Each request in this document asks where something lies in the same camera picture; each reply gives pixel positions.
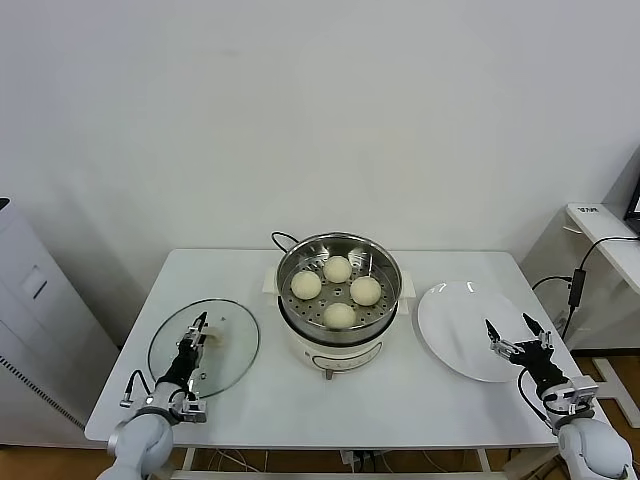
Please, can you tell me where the glass lid with cream handle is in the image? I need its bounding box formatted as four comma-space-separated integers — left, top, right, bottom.
148, 298, 262, 400

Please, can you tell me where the white round plate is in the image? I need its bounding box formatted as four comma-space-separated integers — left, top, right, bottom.
417, 280, 540, 384

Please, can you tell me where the white table frame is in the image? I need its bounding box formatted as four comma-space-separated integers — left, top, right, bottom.
142, 444, 571, 480

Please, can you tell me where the black cooker power cord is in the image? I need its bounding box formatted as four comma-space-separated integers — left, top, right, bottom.
271, 230, 304, 254

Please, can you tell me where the cream electric cooker base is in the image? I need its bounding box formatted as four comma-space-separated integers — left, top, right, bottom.
263, 267, 417, 381

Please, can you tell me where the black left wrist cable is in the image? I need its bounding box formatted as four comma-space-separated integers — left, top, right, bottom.
118, 369, 154, 409

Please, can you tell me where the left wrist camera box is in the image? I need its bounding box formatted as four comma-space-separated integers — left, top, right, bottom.
174, 394, 209, 425

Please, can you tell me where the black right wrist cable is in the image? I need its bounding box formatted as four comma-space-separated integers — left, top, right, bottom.
517, 367, 561, 431

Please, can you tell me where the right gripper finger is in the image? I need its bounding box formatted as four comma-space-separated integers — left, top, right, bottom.
521, 312, 554, 351
483, 319, 524, 361

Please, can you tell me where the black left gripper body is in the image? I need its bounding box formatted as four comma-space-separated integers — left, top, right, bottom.
164, 344, 201, 386

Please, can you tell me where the white cabinet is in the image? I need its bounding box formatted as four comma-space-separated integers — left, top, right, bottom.
0, 197, 121, 446

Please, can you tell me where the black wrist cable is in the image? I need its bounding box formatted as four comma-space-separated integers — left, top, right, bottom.
118, 369, 154, 409
517, 367, 561, 431

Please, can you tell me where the stainless steel steamer basket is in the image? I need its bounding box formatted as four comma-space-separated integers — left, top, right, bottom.
276, 232, 403, 341

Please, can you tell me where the black cable with adapter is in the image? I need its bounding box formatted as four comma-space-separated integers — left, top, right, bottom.
531, 235, 629, 341

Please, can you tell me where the white steamed baozi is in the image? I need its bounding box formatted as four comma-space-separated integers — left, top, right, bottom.
349, 276, 384, 307
290, 270, 323, 302
323, 255, 353, 284
323, 301, 358, 331

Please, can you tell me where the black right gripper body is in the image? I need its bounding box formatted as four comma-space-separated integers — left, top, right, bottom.
514, 339, 564, 391

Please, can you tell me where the laptop computer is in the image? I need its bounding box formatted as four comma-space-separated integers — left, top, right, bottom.
602, 147, 640, 224

